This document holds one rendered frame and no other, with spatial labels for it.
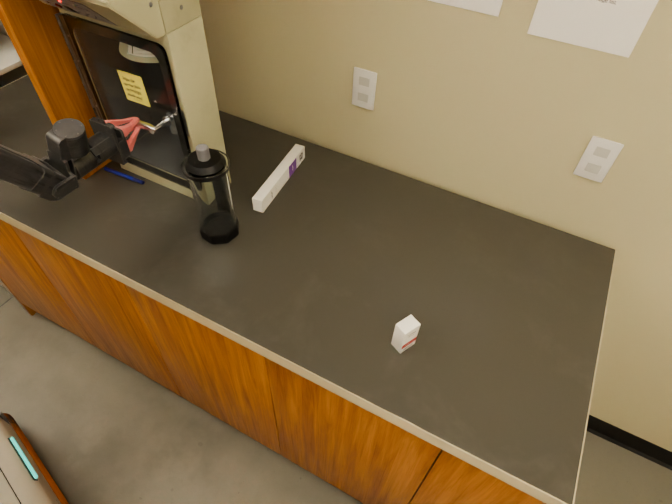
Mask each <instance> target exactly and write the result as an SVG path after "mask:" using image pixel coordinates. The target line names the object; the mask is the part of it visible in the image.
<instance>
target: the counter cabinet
mask: <svg viewBox="0 0 672 504"><path fill-rule="evenodd" d="M0 280H1V281H2V282H3V283H4V285H5V286H6V287H7V288H8V289H9V290H10V292H11V293H12V294H13V295H14V296H15V298H16V299H17V300H18V301H19V302H20V304H21V305H22V306H23V307H24V308H25V310H26V311H27V312H28V313H29V314H30V315H31V316H33V315H34V314H35V313H36V312H37V313H39V314H41V315H43V316H44V317H46V318H48V319H49V320H51V321H53V322H55V323H56V324H58V325H60V326H61V327H63V328H65V329H67V330H68V331H70V332H72V333H73V334H75V335H77V336H78V337H80V338H82V339H84V340H85V341H87V342H89V343H90V344H92V345H94V346H96V347H97V348H99V349H101V350H102V351H104V352H106V353H107V354H109V355H111V356H113V357H114V358H116V359H118V360H119V361H121V362H123V363H125V364H126V365H128V366H130V367H131V368H133V369H135V370H136V371H138V372H140V373H142V374H143V375H145V376H147V377H148V378H150V379H152V380H154V381H155V382H157V383H159V384H160V385H162V386H164V387H165V388H167V389H169V390H171V391H172V392H174V393H176V394H177V395H179V396H181V397H183V398H184V399H186V400H188V401H189V402H191V403H193V404H194V405H196V406H198V407H200V408H201V409H203V410H205V411H206V412H208V413H210V414H212V415H213V416H215V417H217V418H218V419H220V420H222V421H224V422H225V423H227V424H229V425H230V426H232V427H234V428H235V429H237V430H239V431H241V432H242V433H244V434H246V435H247V436H249V437H251V438H253V439H254V440H256V441H258V442H259V443H261V444H263V445H264V446H266V447H268V448H270V449H271V450H273V451H275V452H276V453H278V454H280V455H281V454H282V456H283V457H285V458H287V459H288V460H290V461H292V462H293V463H295V464H297V465H299V466H300V467H302V468H304V469H305V470H307V471H309V472H311V473H312V474H314V475H316V476H317V477H319V478H321V479H322V480H324V481H326V482H328V483H329V484H331V485H333V486H334V487H336V488H338V489H340V490H341V491H343V492H345V493H346V494H348V495H350V496H351V497H353V498H355V499H357V500H358V501H360V502H362V503H363V504H546V503H544V502H542V501H540V500H538V499H536V498H534V497H532V496H530V495H528V494H527V493H525V492H523V491H521V490H519V489H517V488H515V487H513V486H511V485H509V484H507V483H505V482H504V481H502V480H500V479H498V478H496V477H494V476H492V475H490V474H488V473H486V472H484V471H482V470H480V469H479V468H477V467H475V466H473V465H471V464H469V463H467V462H465V461H463V460H461V459H459V458H457V457H456V456H454V455H452V454H450V453H448V452H446V451H444V450H442V449H440V448H438V447H436V446H434V445H432V444H431V443H429V442H427V441H425V440H423V439H421V438H419V437H417V436H415V435H413V434H411V433H409V432H408V431H406V430H404V429H402V428H400V427H398V426H396V425H394V424H392V423H390V422H388V421H386V420H384V419H383V418H381V417H379V416H377V415H375V414H373V413H371V412H369V411H367V410H365V409H363V408H361V407H360V406H358V405H356V404H354V403H352V402H350V401H348V400H346V399H344V398H342V397H340V396H338V395H337V394H335V393H333V392H331V391H329V390H327V389H325V388H323V387H321V386H319V385H317V384H315V383H313V382H312V381H310V380H308V379H306V378H304V377H302V376H300V375H298V374H296V373H294V372H292V371H290V370H289V369H287V368H285V367H283V366H281V365H279V364H277V363H275V362H273V361H271V360H269V359H267V358H265V357H264V356H262V355H260V354H258V353H256V352H254V351H252V350H250V349H248V348H246V347H244V346H242V345H241V344H239V343H237V342H235V341H233V340H231V339H229V338H227V337H225V336H223V335H221V334H219V333H218V332H216V331H214V330H212V329H210V328H208V327H206V326H204V325H202V324H200V323H198V322H196V321H194V320H193V319H191V318H189V317H187V316H185V315H183V314H181V313H179V312H177V311H175V310H173V309H171V308H170V307H168V306H166V305H164V304H162V303H160V302H158V301H156V300H154V299H152V298H150V297H148V296H147V295H145V294H143V293H141V292H139V291H137V290H135V289H133V288H131V287H129V286H127V285H125V284H123V283H122V282H120V281H118V280H116V279H114V278H112V277H110V276H108V275H106V274H104V273H102V272H100V271H99V270H97V269H95V268H93V267H91V266H89V265H87V264H85V263H83V262H81V261H79V260H77V259H76V258H74V257H72V256H70V255H68V254H66V253H64V252H62V251H60V250H58V249H56V248H54V247H52V246H51V245H49V244H47V243H45V242H43V241H41V240H39V239H37V238H35V237H33V236H31V235H29V234H28V233H26V232H24V231H22V230H20V229H18V228H16V227H14V226H12V225H10V224H8V223H6V222H5V221H3V220H1V219H0Z"/></svg>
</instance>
